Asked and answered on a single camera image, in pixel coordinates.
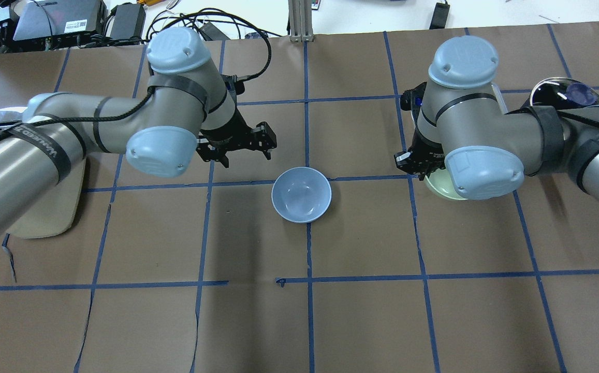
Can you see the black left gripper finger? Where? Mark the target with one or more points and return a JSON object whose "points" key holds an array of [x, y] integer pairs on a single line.
{"points": [[213, 154], [266, 139]]}

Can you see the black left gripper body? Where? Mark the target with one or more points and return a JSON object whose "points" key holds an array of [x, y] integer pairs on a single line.
{"points": [[228, 135]]}

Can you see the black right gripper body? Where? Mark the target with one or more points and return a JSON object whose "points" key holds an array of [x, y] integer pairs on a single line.
{"points": [[430, 151]]}

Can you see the green bowl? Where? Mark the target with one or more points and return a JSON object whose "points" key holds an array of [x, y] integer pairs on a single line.
{"points": [[439, 182]]}

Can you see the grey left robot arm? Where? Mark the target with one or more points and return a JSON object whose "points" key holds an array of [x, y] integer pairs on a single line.
{"points": [[189, 108]]}

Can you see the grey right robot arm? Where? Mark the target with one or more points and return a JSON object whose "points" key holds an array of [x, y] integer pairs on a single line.
{"points": [[460, 127]]}

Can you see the blue bowl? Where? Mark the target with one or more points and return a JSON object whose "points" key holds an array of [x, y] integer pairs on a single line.
{"points": [[301, 195]]}

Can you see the small black adapter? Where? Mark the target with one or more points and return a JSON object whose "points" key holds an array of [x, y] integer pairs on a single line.
{"points": [[440, 15]]}

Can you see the dark glass round plate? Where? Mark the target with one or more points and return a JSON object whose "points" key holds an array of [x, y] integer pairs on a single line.
{"points": [[552, 94]]}

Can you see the black power adapter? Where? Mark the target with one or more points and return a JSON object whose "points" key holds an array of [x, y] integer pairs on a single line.
{"points": [[127, 22]]}

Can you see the beige tray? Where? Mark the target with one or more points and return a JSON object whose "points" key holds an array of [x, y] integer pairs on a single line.
{"points": [[33, 204]]}

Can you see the black electronics box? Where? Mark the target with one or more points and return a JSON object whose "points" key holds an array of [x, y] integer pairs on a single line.
{"points": [[61, 21]]}

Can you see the aluminium profile post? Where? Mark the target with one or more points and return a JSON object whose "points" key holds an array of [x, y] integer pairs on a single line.
{"points": [[301, 21]]}

